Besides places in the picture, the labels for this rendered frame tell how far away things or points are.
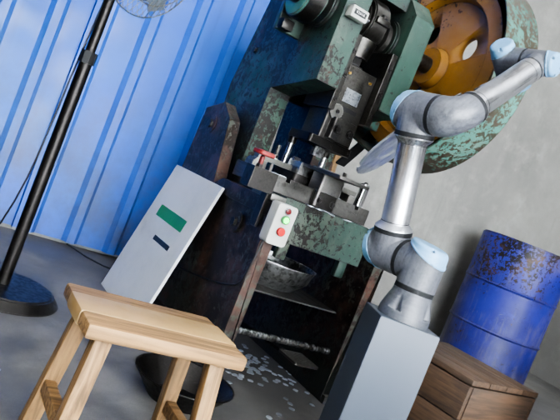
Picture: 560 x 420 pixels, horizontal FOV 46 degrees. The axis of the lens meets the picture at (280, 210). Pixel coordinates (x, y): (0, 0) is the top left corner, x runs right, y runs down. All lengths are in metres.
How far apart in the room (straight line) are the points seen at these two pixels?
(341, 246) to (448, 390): 0.61
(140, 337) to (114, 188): 2.18
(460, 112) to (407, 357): 0.68
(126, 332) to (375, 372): 0.84
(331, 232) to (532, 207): 3.02
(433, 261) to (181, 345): 0.84
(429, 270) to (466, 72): 0.99
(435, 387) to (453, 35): 1.38
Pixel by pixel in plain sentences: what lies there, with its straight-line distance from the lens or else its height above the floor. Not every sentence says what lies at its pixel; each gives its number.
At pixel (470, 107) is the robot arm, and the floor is 1.06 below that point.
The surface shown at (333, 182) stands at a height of 0.75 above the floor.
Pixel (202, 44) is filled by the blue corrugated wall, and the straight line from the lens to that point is 3.47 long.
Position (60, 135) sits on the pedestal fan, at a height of 0.56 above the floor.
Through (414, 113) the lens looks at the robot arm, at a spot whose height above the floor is 1.00.
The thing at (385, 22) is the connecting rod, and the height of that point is 1.36.
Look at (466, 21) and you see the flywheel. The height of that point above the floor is 1.53.
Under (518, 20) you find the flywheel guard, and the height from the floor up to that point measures 1.53.
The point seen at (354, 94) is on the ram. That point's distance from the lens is 2.46.
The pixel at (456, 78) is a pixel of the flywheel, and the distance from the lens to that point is 2.66.
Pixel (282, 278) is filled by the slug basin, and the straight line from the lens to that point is 2.38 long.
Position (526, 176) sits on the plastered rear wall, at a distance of 5.05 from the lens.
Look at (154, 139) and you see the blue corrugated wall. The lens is 3.39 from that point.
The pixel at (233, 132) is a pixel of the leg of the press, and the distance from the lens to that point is 2.61.
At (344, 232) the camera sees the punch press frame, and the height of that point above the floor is 0.60.
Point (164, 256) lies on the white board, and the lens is 2.52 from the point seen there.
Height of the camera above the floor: 0.70
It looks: 3 degrees down
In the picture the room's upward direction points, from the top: 22 degrees clockwise
